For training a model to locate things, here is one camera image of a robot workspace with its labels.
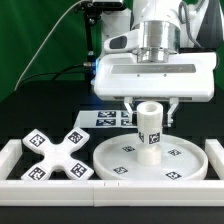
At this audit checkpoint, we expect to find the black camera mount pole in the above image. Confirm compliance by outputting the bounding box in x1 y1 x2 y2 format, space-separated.
74 0 100 82

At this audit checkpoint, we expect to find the white U-shaped fence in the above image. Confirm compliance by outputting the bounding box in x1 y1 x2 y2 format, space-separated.
0 139 224 207

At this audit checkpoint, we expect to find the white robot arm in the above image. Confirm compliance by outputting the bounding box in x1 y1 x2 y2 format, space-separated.
94 0 224 124

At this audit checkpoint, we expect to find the white sheet with markers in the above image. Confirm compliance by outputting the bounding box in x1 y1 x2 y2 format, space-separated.
74 110 136 128

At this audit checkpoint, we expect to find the white cross-shaped table base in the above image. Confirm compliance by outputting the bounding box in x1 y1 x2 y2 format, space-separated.
21 127 94 181

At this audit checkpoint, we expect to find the white round table top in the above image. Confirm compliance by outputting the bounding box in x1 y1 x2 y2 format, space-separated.
93 134 208 181

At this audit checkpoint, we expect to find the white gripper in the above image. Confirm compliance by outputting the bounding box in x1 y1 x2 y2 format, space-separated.
94 30 217 127

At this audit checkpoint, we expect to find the white cable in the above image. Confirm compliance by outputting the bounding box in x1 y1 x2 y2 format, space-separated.
13 0 84 92

